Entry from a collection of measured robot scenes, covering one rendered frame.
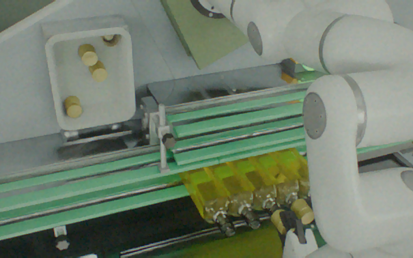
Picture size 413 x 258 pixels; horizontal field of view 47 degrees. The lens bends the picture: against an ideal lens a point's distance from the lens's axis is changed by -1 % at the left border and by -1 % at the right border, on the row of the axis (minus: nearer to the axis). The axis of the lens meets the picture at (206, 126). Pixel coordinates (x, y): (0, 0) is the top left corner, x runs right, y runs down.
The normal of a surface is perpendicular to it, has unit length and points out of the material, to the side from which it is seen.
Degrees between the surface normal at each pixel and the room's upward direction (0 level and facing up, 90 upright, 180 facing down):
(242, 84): 90
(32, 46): 0
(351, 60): 55
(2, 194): 90
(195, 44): 1
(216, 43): 1
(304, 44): 95
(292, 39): 97
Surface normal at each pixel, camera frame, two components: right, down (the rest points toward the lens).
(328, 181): -0.88, 0.12
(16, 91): 0.36, 0.51
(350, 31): -0.60, -0.32
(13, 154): 0.03, -0.84
